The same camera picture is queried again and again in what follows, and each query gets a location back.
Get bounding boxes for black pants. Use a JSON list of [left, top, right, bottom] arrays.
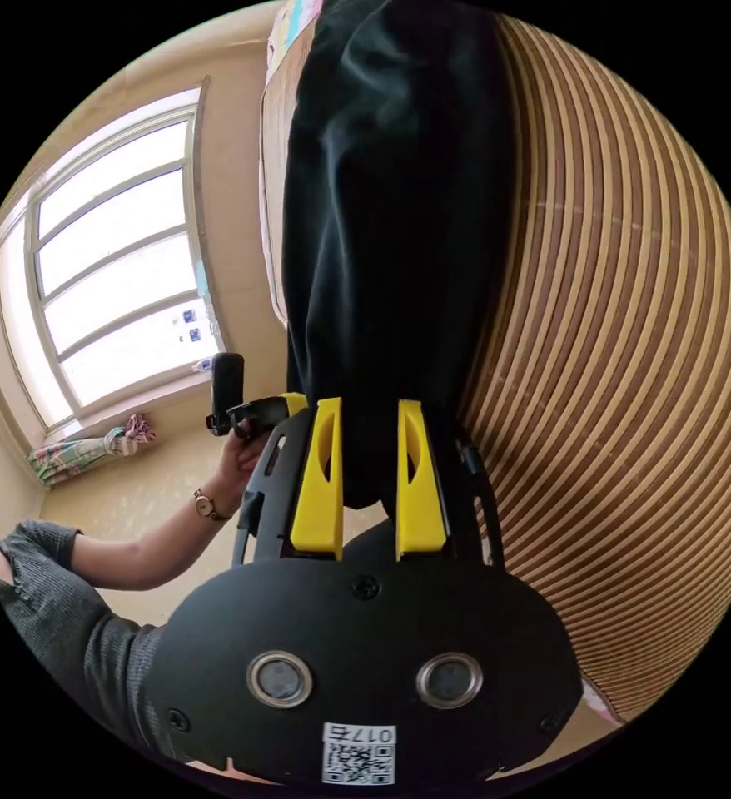
[[281, 0, 520, 520]]

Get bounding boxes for person's left forearm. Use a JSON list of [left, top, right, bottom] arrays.
[[65, 481, 249, 593]]

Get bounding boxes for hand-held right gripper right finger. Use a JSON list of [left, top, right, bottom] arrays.
[[395, 398, 450, 561]]

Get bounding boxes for window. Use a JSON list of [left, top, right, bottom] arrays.
[[0, 86, 231, 433]]

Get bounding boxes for person's right hand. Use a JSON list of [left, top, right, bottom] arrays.
[[184, 757, 282, 785]]

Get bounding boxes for tied patterned curtain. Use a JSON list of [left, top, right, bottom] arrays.
[[25, 411, 157, 489]]

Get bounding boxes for person's left hand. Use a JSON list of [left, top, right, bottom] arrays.
[[214, 416, 281, 499]]

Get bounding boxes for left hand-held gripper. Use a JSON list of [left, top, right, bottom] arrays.
[[225, 391, 310, 438]]

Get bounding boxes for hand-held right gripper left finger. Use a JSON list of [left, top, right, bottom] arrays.
[[289, 396, 346, 560]]

